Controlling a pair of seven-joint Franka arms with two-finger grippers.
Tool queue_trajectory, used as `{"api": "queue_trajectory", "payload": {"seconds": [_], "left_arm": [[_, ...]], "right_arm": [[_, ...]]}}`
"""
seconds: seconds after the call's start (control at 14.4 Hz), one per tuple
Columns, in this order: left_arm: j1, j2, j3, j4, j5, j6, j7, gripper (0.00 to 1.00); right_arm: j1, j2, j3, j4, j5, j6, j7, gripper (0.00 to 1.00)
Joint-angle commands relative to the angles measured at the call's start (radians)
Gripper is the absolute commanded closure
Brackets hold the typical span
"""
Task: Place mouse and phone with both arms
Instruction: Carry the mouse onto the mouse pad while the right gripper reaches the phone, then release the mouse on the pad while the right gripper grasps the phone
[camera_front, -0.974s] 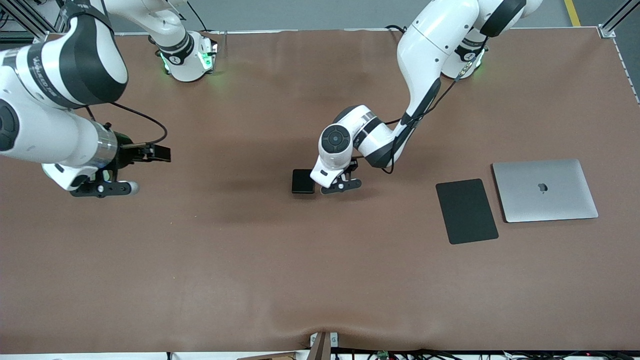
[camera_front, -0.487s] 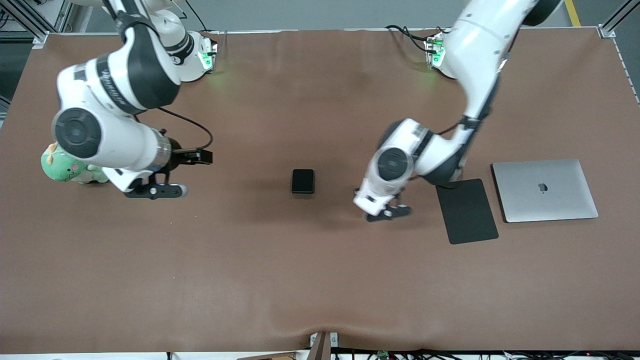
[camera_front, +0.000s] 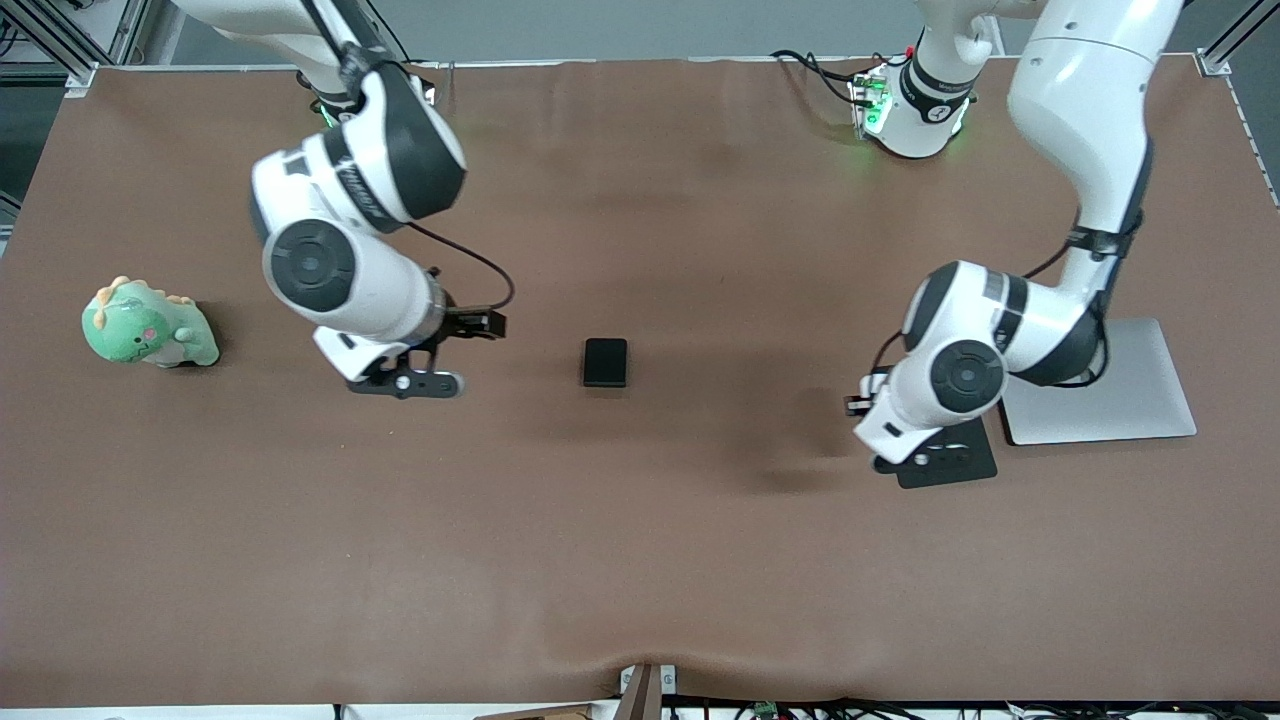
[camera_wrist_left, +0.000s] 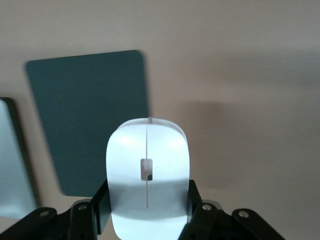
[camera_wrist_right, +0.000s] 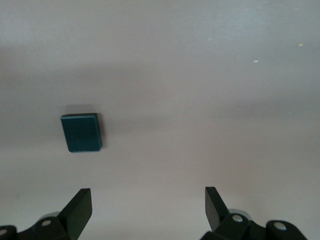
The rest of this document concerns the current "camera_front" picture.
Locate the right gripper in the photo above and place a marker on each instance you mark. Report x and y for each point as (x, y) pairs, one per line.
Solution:
(462, 322)

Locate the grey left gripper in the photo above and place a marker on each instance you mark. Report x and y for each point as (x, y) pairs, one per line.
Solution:
(858, 404)

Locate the black phone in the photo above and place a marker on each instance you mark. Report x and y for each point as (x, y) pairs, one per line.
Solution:
(606, 362)

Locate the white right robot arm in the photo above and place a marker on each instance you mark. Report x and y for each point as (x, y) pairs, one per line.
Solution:
(330, 265)

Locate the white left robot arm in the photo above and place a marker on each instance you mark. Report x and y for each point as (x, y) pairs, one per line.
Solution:
(1080, 100)

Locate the black mouse pad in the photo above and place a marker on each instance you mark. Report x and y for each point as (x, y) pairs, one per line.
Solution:
(960, 480)

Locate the silver laptop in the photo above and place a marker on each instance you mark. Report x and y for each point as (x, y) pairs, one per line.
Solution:
(1150, 400)

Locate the green dinosaur plush toy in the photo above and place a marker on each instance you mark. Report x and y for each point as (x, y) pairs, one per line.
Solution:
(130, 330)

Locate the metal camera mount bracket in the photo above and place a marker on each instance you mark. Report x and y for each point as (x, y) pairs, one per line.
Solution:
(640, 695)

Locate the aluminium frame post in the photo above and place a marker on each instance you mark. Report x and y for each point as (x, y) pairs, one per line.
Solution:
(125, 30)
(1235, 30)

